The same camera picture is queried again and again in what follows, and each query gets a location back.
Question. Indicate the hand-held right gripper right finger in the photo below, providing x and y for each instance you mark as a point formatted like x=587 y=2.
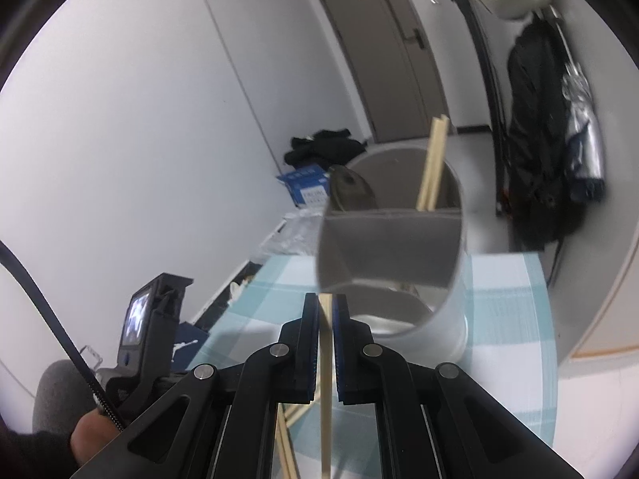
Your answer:
x=342 y=349

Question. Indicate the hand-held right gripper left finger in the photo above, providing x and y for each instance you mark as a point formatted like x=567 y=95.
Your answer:
x=312 y=344

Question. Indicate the light wooden chopstick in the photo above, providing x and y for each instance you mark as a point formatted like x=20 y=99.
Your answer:
x=437 y=169
x=325 y=339
x=425 y=169

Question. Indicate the pile of wooden chopsticks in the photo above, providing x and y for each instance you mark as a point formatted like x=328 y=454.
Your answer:
x=288 y=459

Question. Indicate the white utensil holder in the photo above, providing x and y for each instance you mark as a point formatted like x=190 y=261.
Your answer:
x=389 y=239

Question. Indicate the person's left forearm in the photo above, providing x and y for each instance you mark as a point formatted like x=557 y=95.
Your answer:
x=30 y=459

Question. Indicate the person's left hand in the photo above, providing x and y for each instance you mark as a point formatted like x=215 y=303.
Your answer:
x=92 y=434

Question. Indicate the dark blue shoe box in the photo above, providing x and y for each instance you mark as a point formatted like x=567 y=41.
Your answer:
x=192 y=347

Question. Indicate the white sock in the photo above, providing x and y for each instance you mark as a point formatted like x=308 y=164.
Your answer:
x=239 y=292

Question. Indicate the grey plastic mailing bag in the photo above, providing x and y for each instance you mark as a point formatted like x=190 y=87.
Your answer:
x=294 y=234

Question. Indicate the blue cardboard box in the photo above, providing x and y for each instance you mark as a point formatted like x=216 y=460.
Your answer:
x=304 y=184

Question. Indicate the teal checked tablecloth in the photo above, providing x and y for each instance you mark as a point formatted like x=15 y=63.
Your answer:
x=499 y=309

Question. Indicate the pile of black clothes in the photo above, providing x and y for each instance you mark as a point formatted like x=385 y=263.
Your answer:
x=324 y=147

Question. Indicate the black jacket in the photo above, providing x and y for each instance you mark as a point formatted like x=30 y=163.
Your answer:
x=534 y=134

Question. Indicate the grey door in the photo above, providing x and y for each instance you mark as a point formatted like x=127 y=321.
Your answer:
x=389 y=60

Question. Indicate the silver folding umbrella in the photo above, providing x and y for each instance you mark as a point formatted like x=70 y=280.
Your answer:
x=584 y=129

